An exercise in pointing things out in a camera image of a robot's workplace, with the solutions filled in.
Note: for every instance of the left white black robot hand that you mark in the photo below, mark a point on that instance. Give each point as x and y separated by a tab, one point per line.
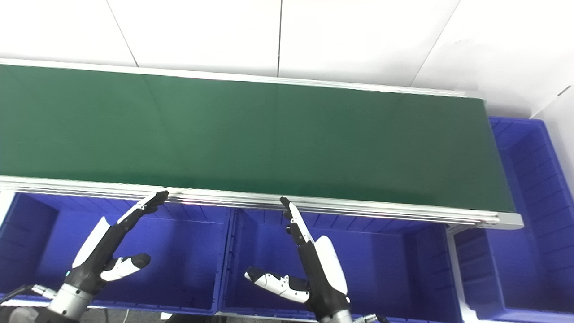
101	260

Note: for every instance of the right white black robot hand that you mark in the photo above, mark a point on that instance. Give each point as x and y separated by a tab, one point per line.
325	278

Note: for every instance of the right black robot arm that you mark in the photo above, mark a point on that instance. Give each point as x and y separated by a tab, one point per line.
336	317

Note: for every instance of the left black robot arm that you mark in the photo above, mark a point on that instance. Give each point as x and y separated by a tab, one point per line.
69	303

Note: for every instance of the blue plastic bin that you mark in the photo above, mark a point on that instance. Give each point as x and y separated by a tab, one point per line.
533	251
179	264
385	273

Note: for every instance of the green conveyor belt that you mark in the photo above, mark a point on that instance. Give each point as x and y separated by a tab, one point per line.
251	139
358	207

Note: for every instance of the black stand bracket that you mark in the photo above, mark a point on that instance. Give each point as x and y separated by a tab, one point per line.
188	318

